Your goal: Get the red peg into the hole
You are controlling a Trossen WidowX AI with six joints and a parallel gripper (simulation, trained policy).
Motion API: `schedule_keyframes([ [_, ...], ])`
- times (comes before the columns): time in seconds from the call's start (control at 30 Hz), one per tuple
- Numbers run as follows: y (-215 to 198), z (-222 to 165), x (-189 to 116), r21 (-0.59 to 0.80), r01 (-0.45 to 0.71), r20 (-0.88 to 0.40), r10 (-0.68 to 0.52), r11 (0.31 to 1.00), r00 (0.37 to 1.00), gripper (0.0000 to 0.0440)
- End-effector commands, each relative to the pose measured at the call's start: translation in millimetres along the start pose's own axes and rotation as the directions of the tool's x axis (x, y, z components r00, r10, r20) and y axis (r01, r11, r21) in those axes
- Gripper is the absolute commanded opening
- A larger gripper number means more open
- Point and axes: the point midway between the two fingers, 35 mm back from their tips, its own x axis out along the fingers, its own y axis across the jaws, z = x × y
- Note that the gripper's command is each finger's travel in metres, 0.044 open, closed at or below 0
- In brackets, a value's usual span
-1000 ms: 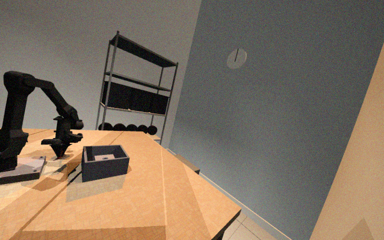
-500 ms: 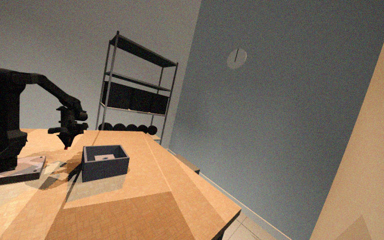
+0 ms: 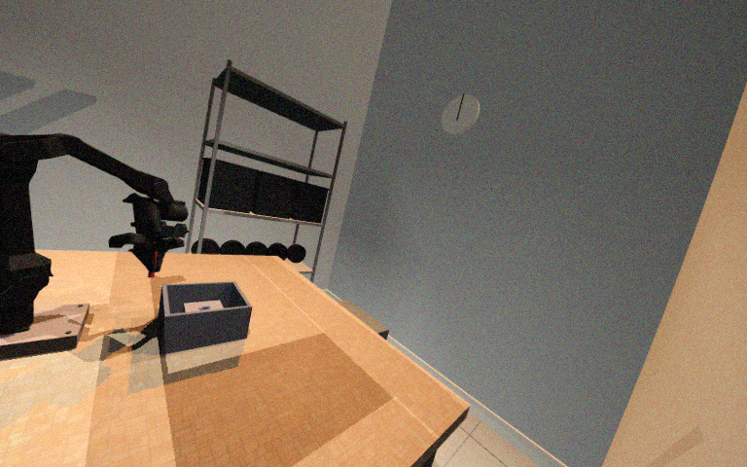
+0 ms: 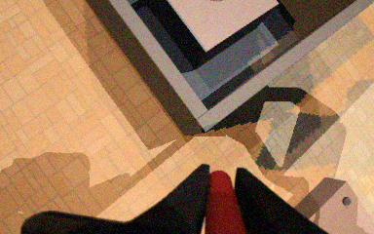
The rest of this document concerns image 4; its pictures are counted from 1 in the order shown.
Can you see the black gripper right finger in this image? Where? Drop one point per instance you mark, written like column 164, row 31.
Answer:
column 265, row 212

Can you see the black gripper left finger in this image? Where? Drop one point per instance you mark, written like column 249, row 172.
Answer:
column 182, row 211

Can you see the dark red peg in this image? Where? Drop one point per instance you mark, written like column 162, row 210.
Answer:
column 223, row 214

